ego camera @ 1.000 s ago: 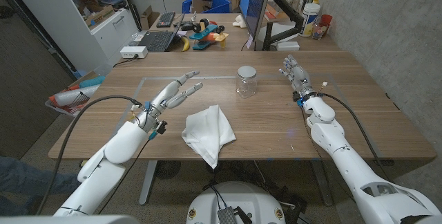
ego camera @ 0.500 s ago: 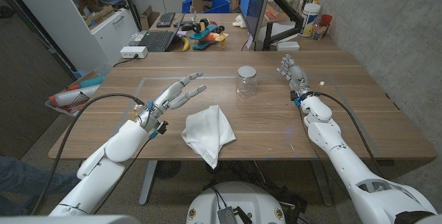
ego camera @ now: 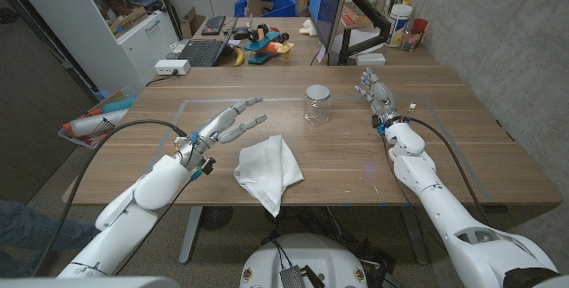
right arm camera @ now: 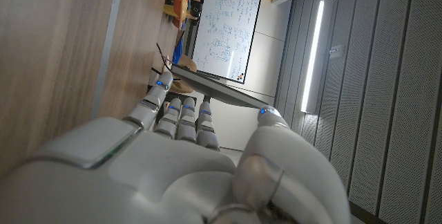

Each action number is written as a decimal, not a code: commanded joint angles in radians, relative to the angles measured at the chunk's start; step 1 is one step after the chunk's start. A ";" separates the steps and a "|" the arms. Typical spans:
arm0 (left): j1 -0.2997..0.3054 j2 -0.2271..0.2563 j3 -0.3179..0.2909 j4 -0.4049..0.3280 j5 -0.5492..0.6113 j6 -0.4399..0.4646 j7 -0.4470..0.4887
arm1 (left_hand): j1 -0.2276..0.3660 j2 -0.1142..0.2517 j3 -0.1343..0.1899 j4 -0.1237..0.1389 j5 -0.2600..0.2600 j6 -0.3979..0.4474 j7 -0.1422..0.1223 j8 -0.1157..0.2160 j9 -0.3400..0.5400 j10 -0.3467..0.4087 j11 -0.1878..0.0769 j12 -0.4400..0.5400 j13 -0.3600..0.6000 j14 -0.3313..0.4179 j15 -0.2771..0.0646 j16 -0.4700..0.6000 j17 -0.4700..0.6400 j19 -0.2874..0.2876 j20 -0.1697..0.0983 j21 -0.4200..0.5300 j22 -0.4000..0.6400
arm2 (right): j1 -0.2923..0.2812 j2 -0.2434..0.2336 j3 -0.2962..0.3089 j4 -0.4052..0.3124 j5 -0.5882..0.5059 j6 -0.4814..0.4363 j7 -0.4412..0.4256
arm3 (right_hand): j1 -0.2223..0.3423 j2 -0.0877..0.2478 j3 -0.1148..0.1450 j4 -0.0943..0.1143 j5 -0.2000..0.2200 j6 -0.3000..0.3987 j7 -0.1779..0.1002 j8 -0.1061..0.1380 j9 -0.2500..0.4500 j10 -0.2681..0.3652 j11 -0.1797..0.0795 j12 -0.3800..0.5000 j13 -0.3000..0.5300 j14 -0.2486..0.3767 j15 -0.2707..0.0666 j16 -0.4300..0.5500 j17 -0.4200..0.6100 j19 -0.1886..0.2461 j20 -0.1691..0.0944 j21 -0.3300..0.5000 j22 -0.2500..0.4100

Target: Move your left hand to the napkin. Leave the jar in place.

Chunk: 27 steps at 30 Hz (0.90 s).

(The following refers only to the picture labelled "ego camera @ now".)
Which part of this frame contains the small clear glass jar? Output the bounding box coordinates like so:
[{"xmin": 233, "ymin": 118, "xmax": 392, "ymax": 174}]
[{"xmin": 401, "ymin": 28, "xmax": 422, "ymax": 52}]

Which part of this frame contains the black laptop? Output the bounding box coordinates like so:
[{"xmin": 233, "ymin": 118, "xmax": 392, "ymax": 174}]
[{"xmin": 176, "ymin": 14, "xmax": 240, "ymax": 68}]

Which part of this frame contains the teal roll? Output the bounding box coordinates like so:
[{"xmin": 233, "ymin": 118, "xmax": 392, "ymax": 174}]
[{"xmin": 100, "ymin": 96, "xmax": 136, "ymax": 114}]

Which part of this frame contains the white plush toy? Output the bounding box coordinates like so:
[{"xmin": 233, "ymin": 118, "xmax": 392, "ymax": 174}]
[{"xmin": 298, "ymin": 18, "xmax": 318, "ymax": 37}]

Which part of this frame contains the blue plastic bin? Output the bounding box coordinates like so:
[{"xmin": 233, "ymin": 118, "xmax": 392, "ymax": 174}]
[{"xmin": 234, "ymin": 0, "xmax": 298, "ymax": 18}]

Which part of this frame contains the white wipes canister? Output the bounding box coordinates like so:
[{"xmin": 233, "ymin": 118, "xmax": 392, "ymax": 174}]
[{"xmin": 384, "ymin": 3, "xmax": 413, "ymax": 49}]

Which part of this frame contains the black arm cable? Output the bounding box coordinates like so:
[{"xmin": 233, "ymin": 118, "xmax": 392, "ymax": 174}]
[
  {"xmin": 406, "ymin": 116, "xmax": 493, "ymax": 227},
  {"xmin": 30, "ymin": 118, "xmax": 188, "ymax": 278}
]

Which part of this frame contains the white cloth napkin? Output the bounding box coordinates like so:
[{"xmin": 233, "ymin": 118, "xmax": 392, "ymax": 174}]
[{"xmin": 233, "ymin": 134, "xmax": 305, "ymax": 219}]

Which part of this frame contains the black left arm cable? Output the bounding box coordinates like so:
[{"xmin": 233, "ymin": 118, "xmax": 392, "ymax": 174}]
[{"xmin": 30, "ymin": 118, "xmax": 188, "ymax": 278}]

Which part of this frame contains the white bubble wrap roll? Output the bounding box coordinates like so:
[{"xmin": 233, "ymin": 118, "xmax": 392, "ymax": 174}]
[{"xmin": 68, "ymin": 108, "xmax": 130, "ymax": 138}]

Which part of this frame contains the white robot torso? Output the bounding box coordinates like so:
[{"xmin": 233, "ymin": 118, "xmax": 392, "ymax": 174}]
[{"xmin": 239, "ymin": 233, "xmax": 369, "ymax": 288}]

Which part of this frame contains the brown cardboard box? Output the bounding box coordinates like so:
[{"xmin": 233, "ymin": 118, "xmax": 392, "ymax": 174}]
[{"xmin": 180, "ymin": 6, "xmax": 206, "ymax": 39}]

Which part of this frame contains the white power strip box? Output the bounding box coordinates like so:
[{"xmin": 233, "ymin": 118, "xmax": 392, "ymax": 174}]
[{"xmin": 154, "ymin": 59, "xmax": 191, "ymax": 76}]

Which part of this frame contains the glass jar with silver lid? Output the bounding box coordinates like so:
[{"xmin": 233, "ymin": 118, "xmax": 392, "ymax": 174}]
[{"xmin": 303, "ymin": 84, "xmax": 333, "ymax": 128}]

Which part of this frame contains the clear floor bin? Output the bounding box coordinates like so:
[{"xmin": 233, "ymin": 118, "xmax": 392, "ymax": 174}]
[{"xmin": 57, "ymin": 91, "xmax": 137, "ymax": 151}]

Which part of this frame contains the black keyboard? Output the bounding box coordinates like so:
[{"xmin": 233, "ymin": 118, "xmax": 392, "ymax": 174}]
[{"xmin": 200, "ymin": 14, "xmax": 227, "ymax": 36}]

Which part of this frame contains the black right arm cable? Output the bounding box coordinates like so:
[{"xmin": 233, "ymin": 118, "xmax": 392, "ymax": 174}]
[{"xmin": 406, "ymin": 116, "xmax": 493, "ymax": 227}]

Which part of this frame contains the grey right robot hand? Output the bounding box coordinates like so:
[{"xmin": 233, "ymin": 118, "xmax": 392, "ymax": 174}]
[{"xmin": 354, "ymin": 67, "xmax": 404, "ymax": 132}]

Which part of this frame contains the white shelf cabinet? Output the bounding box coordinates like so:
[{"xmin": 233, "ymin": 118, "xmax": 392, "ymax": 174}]
[{"xmin": 4, "ymin": 0, "xmax": 179, "ymax": 98}]

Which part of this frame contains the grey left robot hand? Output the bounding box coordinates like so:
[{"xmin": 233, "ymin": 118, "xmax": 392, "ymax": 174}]
[{"xmin": 175, "ymin": 96, "xmax": 268, "ymax": 176}]

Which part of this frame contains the colourful toy airplane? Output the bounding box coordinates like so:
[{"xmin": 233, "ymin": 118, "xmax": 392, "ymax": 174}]
[{"xmin": 243, "ymin": 23, "xmax": 295, "ymax": 65}]

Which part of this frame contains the person leg in jeans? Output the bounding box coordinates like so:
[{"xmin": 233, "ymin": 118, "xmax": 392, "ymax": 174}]
[{"xmin": 0, "ymin": 198, "xmax": 101, "ymax": 278}]

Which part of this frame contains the small flat white box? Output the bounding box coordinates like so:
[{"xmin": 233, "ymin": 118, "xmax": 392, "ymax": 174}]
[{"xmin": 355, "ymin": 52, "xmax": 387, "ymax": 67}]

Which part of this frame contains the grey table leg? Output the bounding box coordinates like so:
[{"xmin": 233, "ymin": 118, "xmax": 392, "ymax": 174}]
[
  {"xmin": 399, "ymin": 205, "xmax": 430, "ymax": 266},
  {"xmin": 178, "ymin": 206, "xmax": 204, "ymax": 265}
]

